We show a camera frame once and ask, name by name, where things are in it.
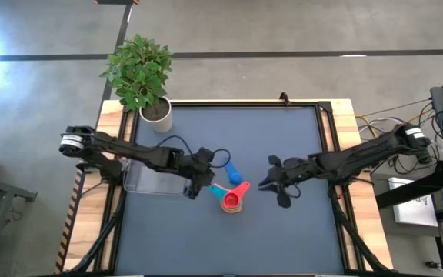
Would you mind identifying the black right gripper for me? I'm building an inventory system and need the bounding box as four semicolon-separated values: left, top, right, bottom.
258;155;317;209

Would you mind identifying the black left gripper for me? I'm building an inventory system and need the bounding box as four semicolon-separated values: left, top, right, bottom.
182;147;217;200

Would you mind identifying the teal measuring cup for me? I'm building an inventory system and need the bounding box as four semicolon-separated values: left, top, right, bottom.
208;183;230;202

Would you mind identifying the blue measuring cup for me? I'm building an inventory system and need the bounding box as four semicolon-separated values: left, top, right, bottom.
224;159;244;186

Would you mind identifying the red measuring cup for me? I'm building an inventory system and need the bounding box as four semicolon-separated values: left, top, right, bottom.
222;181;251;210

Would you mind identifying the orange measuring cup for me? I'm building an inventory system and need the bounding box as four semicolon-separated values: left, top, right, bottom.
220;202;245;215

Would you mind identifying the clear plastic basket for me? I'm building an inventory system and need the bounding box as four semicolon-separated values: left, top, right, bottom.
123;159;192;196

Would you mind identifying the white plant pot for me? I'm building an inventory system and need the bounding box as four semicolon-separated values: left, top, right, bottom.
138;95;174;134

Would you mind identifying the green leafy plant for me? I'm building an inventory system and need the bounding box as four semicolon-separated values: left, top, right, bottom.
98;33;173;112

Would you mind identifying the white paper box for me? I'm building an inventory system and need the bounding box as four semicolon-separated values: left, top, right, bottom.
388;176;440;228

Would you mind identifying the yellow black hazard tape strip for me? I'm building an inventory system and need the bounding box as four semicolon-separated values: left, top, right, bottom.
55;169;86;274

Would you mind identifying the black power strip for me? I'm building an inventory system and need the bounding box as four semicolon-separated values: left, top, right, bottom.
417;148;434;165

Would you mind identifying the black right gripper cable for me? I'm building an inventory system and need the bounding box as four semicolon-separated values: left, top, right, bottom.
287;181;303;199

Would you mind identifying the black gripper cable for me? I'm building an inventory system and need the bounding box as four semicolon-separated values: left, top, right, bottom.
155;134;232;169
287;181;303;199

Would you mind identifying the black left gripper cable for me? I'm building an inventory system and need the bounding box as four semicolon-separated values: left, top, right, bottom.
155;134;232;169

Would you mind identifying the black aluminium table frame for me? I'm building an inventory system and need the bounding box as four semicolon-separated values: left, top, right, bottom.
58;98;394;277

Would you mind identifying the black floor cable tangle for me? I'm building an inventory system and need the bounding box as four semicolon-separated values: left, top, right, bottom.
390;153;443;176

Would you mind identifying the grey floor cable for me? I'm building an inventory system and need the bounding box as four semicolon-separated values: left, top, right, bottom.
355;98;434;118

